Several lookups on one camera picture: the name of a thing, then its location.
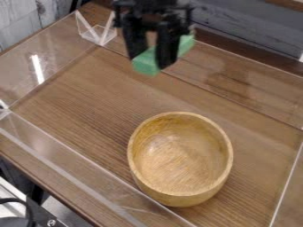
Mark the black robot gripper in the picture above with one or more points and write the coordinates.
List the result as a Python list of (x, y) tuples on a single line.
[(170, 14)]

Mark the green rectangular block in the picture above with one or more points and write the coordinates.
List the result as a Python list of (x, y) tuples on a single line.
[(145, 63)]

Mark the brown wooden bowl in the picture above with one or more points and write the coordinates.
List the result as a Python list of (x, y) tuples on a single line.
[(181, 157)]

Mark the clear acrylic corner bracket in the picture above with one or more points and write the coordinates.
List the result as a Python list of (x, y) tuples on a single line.
[(97, 34)]

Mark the black metal bracket with screw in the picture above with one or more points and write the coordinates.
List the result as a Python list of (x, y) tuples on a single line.
[(43, 218)]

